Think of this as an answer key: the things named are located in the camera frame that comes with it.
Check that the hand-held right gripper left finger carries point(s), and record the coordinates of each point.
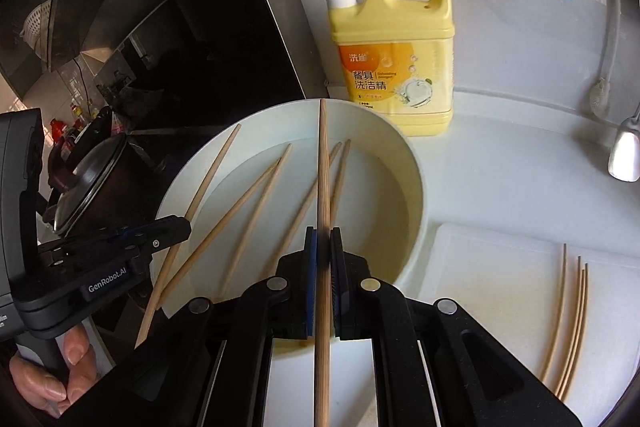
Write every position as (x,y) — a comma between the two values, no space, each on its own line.
(312,277)

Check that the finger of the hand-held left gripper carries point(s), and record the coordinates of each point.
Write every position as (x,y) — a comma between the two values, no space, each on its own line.
(170,229)

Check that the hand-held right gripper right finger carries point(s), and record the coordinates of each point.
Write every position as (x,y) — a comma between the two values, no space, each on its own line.
(336,277)

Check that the wooden chopstick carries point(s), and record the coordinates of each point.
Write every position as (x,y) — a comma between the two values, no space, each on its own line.
(215,167)
(245,247)
(563,287)
(341,182)
(585,302)
(320,187)
(250,194)
(579,297)
(300,214)

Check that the white plastic basin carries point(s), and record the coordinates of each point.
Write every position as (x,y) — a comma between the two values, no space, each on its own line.
(390,167)

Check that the person's left hand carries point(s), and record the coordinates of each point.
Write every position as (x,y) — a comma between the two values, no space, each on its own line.
(77,349)

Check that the dark pot with glass lid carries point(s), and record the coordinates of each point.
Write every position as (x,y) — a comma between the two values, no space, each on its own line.
(90,187)

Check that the cluster of condiment bottles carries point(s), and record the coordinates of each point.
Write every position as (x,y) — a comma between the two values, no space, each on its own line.
(75,124)

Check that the white plastic cutting board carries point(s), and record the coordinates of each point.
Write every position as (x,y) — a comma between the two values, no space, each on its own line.
(500,287)

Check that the black range hood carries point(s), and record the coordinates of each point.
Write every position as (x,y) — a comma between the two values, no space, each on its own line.
(200,57)

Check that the yellow dish soap bottle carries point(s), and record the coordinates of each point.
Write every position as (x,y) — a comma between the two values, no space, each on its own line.
(395,57)

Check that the stainless steel spatula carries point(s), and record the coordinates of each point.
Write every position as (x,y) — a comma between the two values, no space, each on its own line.
(625,152)

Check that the white bottle brush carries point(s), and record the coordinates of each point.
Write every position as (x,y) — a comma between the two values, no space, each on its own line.
(607,57)

